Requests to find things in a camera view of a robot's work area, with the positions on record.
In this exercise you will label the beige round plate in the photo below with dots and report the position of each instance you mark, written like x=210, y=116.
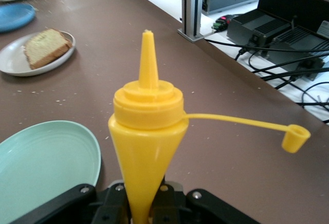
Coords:
x=13, y=59

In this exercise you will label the dark finned power unit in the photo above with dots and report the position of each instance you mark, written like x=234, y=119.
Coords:
x=295, y=46
x=257, y=28

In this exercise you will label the aluminium camera post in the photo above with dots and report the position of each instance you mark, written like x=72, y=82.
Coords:
x=192, y=8

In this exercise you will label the blue round plate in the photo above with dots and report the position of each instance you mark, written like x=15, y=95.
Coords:
x=13, y=16

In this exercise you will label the brown-crust bread slice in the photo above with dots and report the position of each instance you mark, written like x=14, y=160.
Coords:
x=46, y=48

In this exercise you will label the black equipment box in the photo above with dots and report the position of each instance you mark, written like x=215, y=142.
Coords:
x=295, y=0

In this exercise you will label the green round plate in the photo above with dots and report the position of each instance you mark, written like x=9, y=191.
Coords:
x=46, y=162

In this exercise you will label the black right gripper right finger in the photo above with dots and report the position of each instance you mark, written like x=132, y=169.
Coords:
x=180, y=208

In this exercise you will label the yellow squeeze sauce bottle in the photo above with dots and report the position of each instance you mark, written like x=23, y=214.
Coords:
x=144, y=144

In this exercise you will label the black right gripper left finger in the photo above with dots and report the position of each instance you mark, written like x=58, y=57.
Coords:
x=77, y=203

